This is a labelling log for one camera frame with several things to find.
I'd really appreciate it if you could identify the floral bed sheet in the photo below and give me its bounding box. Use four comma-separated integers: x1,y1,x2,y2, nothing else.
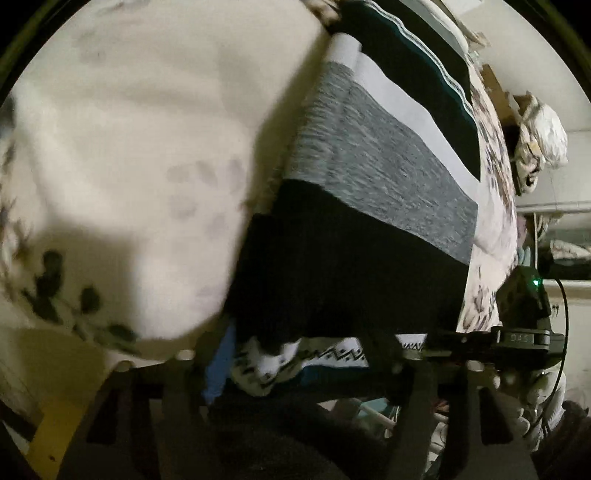
0,0,518,365

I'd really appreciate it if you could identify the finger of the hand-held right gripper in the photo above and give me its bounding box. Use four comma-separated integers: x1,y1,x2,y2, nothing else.
401,327,498,363

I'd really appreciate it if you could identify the white crumpled duvet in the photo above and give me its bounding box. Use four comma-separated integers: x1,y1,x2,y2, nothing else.
510,95,568,195

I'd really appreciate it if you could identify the black cable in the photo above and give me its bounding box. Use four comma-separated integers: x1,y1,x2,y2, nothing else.
540,277,570,444

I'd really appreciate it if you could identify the black grey striped sweater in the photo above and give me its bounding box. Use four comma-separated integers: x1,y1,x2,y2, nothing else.
203,0,483,398

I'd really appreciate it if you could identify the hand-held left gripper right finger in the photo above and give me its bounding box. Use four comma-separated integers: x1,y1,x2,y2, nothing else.
383,339,540,480

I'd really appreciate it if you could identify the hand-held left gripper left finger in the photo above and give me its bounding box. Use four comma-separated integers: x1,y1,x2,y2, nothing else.
58,323,239,480

